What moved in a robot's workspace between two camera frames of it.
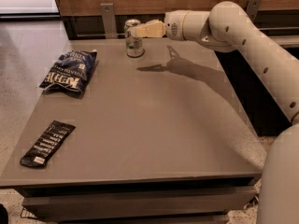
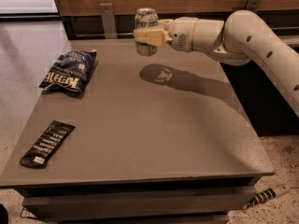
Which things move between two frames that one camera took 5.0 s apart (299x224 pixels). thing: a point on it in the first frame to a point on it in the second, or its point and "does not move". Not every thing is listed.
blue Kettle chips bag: (71, 70) does not move
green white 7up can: (134, 45) to (146, 18)
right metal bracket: (252, 7) does not move
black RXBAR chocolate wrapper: (48, 144) does not move
